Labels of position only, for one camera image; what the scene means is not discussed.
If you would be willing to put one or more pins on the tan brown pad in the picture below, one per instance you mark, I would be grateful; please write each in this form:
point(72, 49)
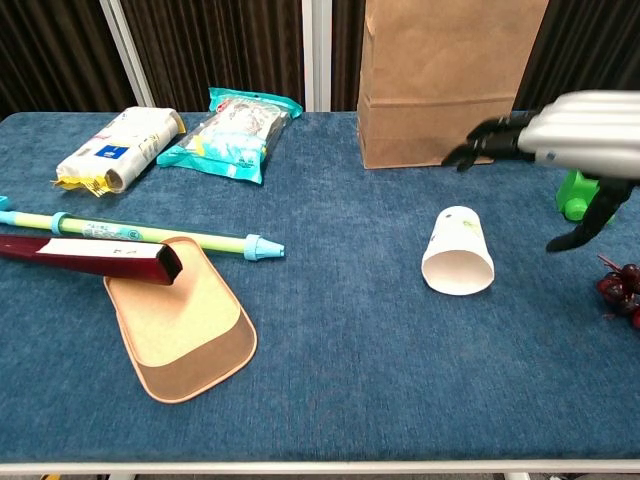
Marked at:
point(185, 330)

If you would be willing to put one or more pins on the white partition post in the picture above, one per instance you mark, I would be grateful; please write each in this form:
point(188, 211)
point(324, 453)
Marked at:
point(125, 50)
point(316, 50)

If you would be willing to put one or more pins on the brown paper bag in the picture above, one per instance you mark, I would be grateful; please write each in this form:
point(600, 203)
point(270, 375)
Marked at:
point(435, 75)

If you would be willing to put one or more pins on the blue fabric table mat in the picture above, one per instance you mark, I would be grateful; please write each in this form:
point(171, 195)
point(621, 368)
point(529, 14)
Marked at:
point(350, 350)

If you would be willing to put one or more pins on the white paper cup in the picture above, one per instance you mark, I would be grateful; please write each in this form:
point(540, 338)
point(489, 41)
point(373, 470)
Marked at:
point(457, 250)

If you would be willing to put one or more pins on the teal green toy pump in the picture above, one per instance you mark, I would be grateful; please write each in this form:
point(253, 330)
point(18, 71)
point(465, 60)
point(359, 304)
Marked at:
point(150, 234)

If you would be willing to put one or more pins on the teal clear snack packet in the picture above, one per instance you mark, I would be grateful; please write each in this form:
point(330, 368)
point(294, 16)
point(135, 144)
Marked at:
point(230, 140)

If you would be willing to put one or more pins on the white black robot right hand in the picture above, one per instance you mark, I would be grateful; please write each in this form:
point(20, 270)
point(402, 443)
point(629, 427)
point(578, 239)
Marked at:
point(585, 130)

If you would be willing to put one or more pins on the white yellow-ended food packet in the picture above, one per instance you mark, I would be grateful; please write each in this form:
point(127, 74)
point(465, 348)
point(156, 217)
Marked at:
point(120, 147)

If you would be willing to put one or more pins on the long dark red box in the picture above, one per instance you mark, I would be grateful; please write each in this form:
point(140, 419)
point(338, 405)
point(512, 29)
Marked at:
point(90, 257)

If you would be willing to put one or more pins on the purple grape bunch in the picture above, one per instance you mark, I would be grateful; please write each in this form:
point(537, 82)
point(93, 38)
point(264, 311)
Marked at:
point(622, 290)

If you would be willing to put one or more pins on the dark brown pleated curtain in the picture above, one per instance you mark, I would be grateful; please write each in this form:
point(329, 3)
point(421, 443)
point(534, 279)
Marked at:
point(590, 45)
point(225, 45)
point(347, 50)
point(50, 50)

